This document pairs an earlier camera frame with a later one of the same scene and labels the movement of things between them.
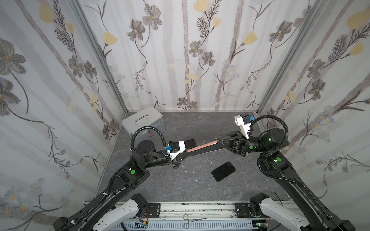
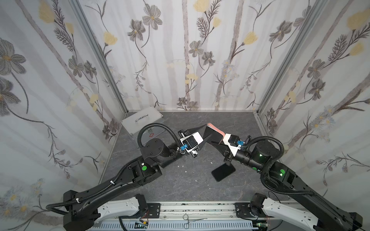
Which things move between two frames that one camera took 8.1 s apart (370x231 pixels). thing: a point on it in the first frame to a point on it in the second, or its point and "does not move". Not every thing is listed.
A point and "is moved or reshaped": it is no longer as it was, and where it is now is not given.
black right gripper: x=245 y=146 to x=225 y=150
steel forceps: x=186 y=217 does not move
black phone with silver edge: x=191 y=145 is moved or reshaped
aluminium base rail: x=197 y=209 does not move
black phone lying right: x=223 y=171 does not move
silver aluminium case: x=150 y=117 does not move
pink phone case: x=203 y=146 is moved or reshaped
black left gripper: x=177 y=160 to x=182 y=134
